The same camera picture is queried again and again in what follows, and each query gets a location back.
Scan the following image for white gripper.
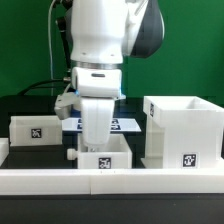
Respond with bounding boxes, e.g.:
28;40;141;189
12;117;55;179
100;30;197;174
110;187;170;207
72;67;122;149

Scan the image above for white front drawer box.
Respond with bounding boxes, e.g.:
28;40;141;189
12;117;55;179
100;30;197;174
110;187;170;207
67;134;132;169

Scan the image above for white drawer box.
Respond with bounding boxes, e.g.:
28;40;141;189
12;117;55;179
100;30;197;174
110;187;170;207
9;116;62;146
67;134;132;169

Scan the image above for white drawer cabinet frame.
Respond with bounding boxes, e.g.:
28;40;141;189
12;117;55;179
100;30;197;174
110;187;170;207
142;96;224;169

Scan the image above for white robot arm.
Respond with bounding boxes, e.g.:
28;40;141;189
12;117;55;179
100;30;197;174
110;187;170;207
70;0;165;149

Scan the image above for white rear drawer box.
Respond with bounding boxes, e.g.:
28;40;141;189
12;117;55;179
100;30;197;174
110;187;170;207
9;116;62;146

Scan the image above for white marker sheet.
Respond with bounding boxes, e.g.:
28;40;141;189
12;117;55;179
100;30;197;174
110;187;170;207
62;118;141;132

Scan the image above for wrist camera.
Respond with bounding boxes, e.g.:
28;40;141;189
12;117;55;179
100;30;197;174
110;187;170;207
54;92;81;120

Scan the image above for black cable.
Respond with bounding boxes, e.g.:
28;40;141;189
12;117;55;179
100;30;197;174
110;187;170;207
17;79;68;97

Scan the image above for white cable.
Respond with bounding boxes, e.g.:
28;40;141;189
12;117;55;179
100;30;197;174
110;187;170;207
47;0;58;81

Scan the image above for white left border rail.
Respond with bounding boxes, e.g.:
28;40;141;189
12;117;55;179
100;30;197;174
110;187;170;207
0;138;9;166

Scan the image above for white border rail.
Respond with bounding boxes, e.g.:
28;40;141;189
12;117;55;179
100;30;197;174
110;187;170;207
0;169;224;195
0;138;9;166

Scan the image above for white front border rail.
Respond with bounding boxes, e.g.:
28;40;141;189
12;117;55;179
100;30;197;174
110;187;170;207
0;169;224;195

